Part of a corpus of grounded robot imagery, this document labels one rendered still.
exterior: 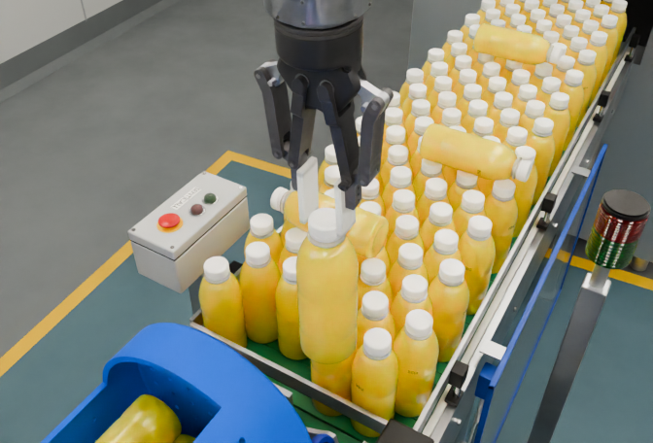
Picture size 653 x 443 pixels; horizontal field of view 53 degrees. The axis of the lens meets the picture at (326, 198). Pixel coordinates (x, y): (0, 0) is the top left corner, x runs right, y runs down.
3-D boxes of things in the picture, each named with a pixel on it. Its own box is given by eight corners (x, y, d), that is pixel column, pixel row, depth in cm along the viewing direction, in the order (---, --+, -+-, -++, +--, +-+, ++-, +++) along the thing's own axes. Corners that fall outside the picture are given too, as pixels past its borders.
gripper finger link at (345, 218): (348, 167, 65) (355, 169, 65) (350, 220, 70) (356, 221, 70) (332, 184, 63) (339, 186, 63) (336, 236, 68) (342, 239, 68)
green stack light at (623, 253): (579, 259, 95) (588, 234, 92) (590, 234, 99) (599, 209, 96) (625, 276, 92) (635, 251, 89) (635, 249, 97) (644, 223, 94)
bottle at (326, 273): (341, 376, 77) (341, 258, 66) (289, 355, 80) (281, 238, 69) (365, 334, 82) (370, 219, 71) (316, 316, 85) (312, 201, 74)
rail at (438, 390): (408, 443, 95) (410, 431, 93) (631, 36, 203) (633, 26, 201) (413, 446, 95) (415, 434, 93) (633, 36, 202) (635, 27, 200)
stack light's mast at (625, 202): (570, 289, 99) (598, 207, 89) (580, 263, 103) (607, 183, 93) (613, 304, 96) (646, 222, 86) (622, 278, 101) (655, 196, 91)
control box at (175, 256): (137, 273, 115) (126, 229, 109) (209, 211, 129) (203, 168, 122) (181, 294, 111) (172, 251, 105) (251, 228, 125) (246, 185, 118)
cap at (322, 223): (334, 246, 68) (334, 232, 67) (301, 235, 69) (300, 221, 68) (351, 224, 71) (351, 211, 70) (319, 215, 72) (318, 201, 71)
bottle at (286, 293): (285, 367, 112) (280, 291, 100) (273, 336, 117) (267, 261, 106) (324, 355, 114) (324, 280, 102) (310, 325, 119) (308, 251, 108)
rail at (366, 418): (191, 335, 111) (189, 323, 109) (194, 332, 111) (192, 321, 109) (406, 447, 95) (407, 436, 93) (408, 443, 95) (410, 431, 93)
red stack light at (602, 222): (588, 234, 92) (595, 213, 89) (599, 209, 96) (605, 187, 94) (635, 250, 89) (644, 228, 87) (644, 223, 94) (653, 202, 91)
